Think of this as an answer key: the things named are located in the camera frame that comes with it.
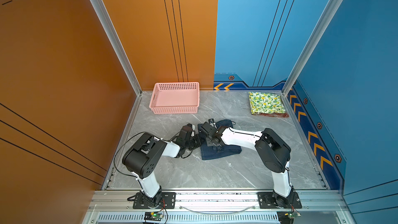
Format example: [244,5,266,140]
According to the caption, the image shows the dark navy skirt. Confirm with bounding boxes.
[199,119,241,160]

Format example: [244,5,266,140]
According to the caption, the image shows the lemon print skirt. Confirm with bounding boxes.
[249,92,286,115]

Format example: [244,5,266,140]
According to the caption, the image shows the red plaid skirt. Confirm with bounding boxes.
[255,113,289,118]

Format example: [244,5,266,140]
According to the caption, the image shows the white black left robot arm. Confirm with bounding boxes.
[122,131,204,208]

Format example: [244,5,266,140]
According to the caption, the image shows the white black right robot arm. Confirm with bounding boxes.
[199,122,294,208]

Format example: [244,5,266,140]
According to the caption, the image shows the pink perforated plastic basket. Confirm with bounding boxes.
[149,82,200,114]

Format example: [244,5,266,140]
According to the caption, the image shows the green circuit board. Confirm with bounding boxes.
[143,212,166,224]

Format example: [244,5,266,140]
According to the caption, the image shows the right circuit board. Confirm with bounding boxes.
[277,212,301,224]

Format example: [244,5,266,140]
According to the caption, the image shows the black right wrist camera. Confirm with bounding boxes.
[198,119,218,138]

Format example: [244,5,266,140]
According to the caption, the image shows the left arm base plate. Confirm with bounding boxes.
[133,191,176,209]

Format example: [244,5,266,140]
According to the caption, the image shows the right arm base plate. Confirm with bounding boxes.
[257,190,302,209]

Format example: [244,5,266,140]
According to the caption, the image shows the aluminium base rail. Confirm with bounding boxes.
[83,189,355,224]

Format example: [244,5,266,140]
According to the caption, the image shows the aluminium left corner post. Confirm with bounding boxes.
[90,0,142,96]

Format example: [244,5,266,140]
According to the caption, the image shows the aluminium corner post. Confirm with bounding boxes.
[90,0,142,96]
[282,0,343,96]

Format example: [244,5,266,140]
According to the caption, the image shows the aluminium right corner post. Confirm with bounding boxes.
[282,0,343,96]

